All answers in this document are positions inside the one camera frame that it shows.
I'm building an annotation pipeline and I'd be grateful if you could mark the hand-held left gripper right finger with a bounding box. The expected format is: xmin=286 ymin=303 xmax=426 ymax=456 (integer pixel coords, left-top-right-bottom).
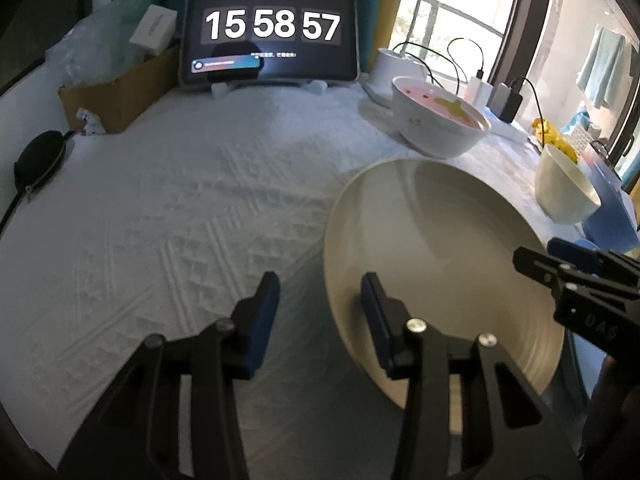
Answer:
xmin=361 ymin=272 xmax=583 ymax=480

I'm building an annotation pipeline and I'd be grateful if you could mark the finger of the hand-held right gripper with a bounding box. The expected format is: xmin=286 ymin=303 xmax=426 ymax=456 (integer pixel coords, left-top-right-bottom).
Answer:
xmin=513 ymin=246 xmax=591 ymax=301
xmin=547 ymin=237 xmax=640 ymax=286

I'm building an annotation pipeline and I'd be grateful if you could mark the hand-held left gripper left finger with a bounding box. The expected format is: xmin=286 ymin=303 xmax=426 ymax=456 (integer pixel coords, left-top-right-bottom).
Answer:
xmin=57 ymin=271 xmax=281 ymax=480

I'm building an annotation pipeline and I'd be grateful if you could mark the blue bowl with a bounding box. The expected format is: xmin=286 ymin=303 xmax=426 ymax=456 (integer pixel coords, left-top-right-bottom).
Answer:
xmin=582 ymin=152 xmax=640 ymax=256

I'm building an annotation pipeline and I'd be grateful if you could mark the cream bowl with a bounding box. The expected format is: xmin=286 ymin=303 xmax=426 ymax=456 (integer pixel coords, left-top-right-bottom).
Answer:
xmin=535 ymin=144 xmax=601 ymax=225

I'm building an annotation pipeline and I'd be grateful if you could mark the cream plate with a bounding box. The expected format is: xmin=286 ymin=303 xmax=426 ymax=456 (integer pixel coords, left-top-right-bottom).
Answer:
xmin=322 ymin=158 xmax=566 ymax=411

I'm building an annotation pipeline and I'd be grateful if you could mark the white bowl pink inside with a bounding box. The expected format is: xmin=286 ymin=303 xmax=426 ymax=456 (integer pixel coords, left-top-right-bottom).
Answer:
xmin=390 ymin=76 xmax=493 ymax=160

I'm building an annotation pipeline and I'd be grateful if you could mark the yellow wipes packet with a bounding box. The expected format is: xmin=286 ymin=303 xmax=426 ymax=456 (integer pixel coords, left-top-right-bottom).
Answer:
xmin=531 ymin=117 xmax=581 ymax=163

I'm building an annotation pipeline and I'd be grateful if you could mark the black charger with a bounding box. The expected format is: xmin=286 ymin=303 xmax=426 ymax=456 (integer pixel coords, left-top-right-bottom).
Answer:
xmin=487 ymin=81 xmax=523 ymax=123

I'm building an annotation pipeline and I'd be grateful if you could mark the light blue towel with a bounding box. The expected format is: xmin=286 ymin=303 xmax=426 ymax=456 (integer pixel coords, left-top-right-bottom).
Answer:
xmin=575 ymin=25 xmax=633 ymax=110

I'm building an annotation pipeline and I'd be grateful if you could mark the white tablet stand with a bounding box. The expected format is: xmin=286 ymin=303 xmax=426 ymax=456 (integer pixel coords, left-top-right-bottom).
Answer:
xmin=210 ymin=80 xmax=331 ymax=100

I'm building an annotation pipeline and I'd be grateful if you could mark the white desk lamp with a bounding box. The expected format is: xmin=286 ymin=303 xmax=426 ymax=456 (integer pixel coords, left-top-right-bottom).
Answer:
xmin=372 ymin=47 xmax=426 ymax=92

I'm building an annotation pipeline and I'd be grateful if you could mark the crumpled paper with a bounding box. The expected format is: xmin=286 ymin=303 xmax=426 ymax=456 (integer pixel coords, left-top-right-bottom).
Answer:
xmin=75 ymin=106 xmax=106 ymax=135

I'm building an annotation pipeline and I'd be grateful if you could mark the cardboard box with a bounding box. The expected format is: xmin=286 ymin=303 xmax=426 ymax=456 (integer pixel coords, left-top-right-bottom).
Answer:
xmin=58 ymin=42 xmax=182 ymax=134

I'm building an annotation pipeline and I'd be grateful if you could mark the black round pad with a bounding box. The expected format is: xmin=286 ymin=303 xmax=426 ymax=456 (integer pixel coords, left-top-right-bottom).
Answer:
xmin=13 ymin=130 xmax=67 ymax=191

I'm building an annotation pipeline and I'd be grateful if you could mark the yellow curtain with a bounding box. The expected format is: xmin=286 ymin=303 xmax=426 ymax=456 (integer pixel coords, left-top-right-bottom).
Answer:
xmin=372 ymin=0 xmax=416 ymax=56

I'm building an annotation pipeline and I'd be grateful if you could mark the tablet showing clock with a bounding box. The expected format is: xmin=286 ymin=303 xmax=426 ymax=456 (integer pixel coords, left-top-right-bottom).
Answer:
xmin=179 ymin=0 xmax=361 ymax=92

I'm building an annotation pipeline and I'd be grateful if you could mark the small white box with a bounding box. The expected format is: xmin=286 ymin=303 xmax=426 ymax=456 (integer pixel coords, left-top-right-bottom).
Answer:
xmin=129 ymin=5 xmax=178 ymax=55

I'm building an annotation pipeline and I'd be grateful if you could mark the white charger with cable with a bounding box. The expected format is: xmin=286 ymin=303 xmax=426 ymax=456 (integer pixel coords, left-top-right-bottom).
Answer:
xmin=392 ymin=37 xmax=487 ymax=96

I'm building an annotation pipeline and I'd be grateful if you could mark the dark window frame post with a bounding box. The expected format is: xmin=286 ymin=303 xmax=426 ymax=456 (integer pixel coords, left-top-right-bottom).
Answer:
xmin=487 ymin=0 xmax=558 ymax=86

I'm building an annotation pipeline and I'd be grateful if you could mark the black round puck with cable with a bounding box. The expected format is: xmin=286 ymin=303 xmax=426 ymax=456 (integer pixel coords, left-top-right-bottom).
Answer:
xmin=0 ymin=130 xmax=76 ymax=241

